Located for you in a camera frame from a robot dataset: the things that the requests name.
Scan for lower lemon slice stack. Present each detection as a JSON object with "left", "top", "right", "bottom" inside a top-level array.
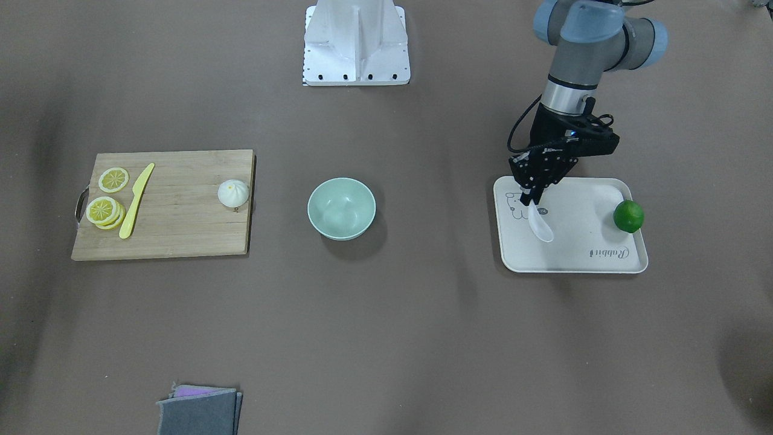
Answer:
[{"left": 85, "top": 196, "right": 126, "bottom": 230}]

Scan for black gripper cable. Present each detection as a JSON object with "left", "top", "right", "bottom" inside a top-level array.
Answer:
[{"left": 507, "top": 94, "right": 543, "bottom": 154}]

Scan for white plastic spoon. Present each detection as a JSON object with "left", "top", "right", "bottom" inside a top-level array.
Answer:
[{"left": 528, "top": 201, "right": 554, "bottom": 243}]

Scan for upper lemon slice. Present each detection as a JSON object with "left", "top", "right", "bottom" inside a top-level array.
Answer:
[{"left": 97, "top": 166, "right": 130, "bottom": 193}]

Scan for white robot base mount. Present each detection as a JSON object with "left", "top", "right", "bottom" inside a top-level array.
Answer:
[{"left": 302, "top": 1, "right": 411, "bottom": 86}]

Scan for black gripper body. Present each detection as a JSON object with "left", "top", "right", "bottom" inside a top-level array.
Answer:
[{"left": 508, "top": 103, "right": 620, "bottom": 189}]

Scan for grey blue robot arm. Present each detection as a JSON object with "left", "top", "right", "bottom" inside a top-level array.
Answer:
[{"left": 506, "top": 1, "right": 669, "bottom": 207}]

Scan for yellow plastic knife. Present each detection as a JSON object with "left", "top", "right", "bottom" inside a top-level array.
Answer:
[{"left": 119, "top": 163, "right": 155, "bottom": 240}]

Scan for white rabbit tray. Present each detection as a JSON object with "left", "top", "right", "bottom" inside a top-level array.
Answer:
[{"left": 492, "top": 175, "right": 649, "bottom": 274}]

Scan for mint green bowl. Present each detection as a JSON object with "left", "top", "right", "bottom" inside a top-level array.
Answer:
[{"left": 307, "top": 177, "right": 377, "bottom": 240}]

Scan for grey folded cloth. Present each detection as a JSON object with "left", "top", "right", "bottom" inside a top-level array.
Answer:
[{"left": 156, "top": 388, "right": 243, "bottom": 434}]

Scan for purple cloth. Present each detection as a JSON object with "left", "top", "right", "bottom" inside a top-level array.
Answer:
[{"left": 169, "top": 384, "right": 232, "bottom": 399}]

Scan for green lime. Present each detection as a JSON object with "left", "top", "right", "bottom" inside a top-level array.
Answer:
[{"left": 613, "top": 200, "right": 645, "bottom": 234}]

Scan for white steamed bun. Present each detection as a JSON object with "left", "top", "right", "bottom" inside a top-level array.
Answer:
[{"left": 216, "top": 179, "right": 249, "bottom": 208}]

